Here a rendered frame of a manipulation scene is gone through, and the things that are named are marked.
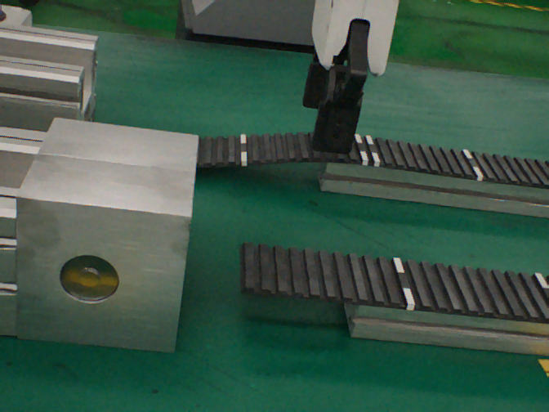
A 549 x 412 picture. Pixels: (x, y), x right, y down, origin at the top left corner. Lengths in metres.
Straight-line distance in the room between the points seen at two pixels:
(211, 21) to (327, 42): 0.42
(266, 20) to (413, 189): 0.40
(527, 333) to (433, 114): 0.40
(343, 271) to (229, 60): 0.46
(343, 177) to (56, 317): 0.30
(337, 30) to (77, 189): 0.24
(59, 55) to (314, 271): 0.29
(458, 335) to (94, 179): 0.25
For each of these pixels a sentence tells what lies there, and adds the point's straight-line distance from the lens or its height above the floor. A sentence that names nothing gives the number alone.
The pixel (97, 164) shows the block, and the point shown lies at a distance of 0.45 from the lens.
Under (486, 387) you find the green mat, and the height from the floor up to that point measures 0.78.
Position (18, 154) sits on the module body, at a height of 0.86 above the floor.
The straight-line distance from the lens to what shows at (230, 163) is 0.63.
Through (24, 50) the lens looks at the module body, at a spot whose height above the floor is 0.85.
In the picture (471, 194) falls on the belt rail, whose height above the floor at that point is 0.79.
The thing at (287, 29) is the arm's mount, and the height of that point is 0.80.
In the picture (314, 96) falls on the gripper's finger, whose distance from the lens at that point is 0.68.
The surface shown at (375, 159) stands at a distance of 0.65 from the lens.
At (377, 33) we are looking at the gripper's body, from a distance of 0.57.
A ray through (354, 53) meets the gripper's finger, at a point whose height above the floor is 0.92.
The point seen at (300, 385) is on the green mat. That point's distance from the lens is 0.46.
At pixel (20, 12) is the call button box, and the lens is 0.80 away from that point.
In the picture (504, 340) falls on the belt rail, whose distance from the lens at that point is 0.53.
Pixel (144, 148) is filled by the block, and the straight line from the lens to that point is 0.47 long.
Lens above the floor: 1.09
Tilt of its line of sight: 30 degrees down
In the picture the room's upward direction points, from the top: 11 degrees clockwise
